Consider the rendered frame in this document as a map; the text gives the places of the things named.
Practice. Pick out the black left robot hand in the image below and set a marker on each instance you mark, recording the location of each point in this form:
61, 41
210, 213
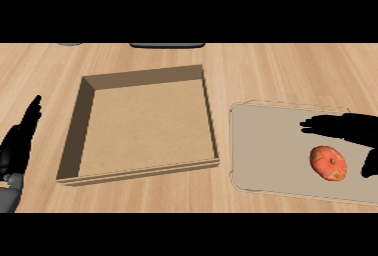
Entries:
19, 140

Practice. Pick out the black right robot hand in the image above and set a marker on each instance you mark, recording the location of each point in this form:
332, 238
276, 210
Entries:
352, 128

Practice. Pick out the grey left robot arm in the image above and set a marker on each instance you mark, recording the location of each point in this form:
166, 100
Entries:
9, 195

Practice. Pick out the orange round squash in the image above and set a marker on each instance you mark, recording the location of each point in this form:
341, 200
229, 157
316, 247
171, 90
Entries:
328, 163

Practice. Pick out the beige tray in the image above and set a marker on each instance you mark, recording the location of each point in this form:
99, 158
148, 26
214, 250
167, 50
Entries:
281, 156

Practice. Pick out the brown cardboard box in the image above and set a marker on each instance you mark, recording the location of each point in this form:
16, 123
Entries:
142, 126

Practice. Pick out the small grey object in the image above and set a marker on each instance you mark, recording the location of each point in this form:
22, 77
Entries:
68, 44

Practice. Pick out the dark flat appliance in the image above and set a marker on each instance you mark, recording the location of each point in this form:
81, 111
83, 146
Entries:
167, 45

